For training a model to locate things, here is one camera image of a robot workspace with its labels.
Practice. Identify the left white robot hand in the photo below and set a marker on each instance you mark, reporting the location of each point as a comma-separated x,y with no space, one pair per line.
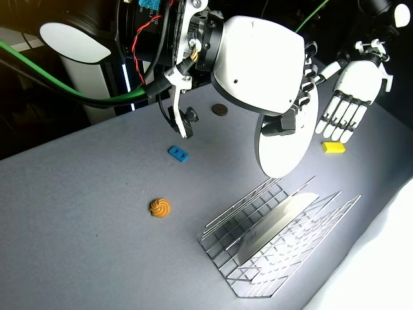
358,80

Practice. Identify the yellow rectangular block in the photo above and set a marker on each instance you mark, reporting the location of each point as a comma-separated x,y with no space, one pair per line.
334,147

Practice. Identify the orange swirl cookie toy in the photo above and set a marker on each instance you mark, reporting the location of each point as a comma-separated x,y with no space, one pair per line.
160,208

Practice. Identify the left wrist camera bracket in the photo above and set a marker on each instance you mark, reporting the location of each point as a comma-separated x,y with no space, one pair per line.
388,82

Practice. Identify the brown round disc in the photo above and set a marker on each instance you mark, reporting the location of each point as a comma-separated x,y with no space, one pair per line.
220,109

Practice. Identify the blue block with two holes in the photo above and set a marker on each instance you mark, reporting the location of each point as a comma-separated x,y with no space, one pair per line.
178,153

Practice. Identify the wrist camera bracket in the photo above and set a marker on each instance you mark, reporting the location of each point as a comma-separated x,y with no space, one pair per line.
388,82
177,106

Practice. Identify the white side desk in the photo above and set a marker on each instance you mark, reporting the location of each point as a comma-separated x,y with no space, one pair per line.
19,43

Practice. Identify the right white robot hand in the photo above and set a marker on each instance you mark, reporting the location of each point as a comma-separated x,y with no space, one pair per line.
258,58

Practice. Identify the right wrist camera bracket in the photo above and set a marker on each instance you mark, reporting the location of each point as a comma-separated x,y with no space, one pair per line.
177,106

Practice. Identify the white round plate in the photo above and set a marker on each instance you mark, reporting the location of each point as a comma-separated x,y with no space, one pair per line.
274,223
284,155

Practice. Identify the white cabinet with lit strip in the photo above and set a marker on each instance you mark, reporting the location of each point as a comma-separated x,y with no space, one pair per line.
93,90

